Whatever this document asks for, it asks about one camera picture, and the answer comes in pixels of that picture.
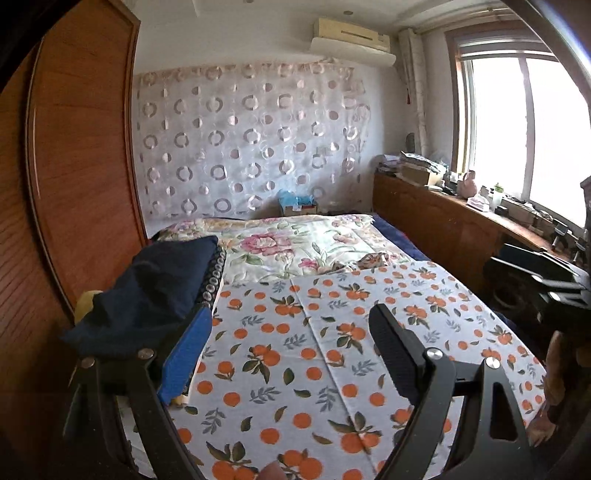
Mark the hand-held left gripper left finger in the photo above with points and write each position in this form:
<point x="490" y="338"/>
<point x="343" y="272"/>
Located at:
<point x="184" y="355"/>

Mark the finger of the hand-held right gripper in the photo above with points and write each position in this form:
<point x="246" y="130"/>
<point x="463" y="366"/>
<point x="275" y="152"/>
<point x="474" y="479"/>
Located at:
<point x="521" y="274"/>
<point x="535" y="258"/>

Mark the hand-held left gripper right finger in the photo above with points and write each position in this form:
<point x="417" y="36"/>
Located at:
<point x="392" y="350"/>

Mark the navy printed t-shirt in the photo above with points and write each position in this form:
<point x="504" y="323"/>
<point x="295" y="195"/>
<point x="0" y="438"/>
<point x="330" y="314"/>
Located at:
<point x="147" y="286"/>

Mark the person's left hand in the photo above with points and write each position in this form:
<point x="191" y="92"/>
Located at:
<point x="271" y="473"/>

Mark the green-capped bottle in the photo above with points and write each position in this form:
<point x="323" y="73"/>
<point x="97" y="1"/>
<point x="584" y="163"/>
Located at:
<point x="497" y="194"/>

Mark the tissue pack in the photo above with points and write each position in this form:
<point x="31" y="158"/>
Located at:
<point x="478" y="204"/>

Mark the orange fruit print bed sheet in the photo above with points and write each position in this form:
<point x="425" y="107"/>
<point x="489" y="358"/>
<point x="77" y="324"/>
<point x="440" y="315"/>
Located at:
<point x="300" y="360"/>

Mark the wooden side cabinet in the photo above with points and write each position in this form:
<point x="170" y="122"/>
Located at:
<point x="438" y="221"/>

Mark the pink figurine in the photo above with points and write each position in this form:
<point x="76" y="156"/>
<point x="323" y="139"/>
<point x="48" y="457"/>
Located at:
<point x="467" y="184"/>

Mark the yellow pillow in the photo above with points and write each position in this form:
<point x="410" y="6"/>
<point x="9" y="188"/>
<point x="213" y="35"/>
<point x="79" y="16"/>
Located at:
<point x="85" y="304"/>

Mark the floral blanket with navy border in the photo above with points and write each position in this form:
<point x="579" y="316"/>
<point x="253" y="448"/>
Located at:
<point x="277" y="244"/>

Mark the stack of papers and boxes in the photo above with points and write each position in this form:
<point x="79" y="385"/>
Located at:
<point x="415" y="170"/>

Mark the small cardboard box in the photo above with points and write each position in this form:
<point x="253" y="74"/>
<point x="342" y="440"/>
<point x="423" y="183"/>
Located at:
<point x="302" y="210"/>

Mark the small box with blue cloth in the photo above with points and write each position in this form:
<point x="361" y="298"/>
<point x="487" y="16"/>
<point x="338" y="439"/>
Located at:
<point x="295" y="198"/>

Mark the patterned window curtain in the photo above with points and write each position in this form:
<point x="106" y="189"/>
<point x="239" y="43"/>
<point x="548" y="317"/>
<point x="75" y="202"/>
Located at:
<point x="418" y="92"/>

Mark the wooden door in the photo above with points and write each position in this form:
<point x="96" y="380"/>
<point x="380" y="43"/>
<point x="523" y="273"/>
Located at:
<point x="78" y="161"/>

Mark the circle-patterned wall curtain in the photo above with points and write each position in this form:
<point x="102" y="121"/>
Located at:
<point x="240" y="138"/>

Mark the wall air conditioner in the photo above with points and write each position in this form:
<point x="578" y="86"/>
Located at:
<point x="351" y="46"/>

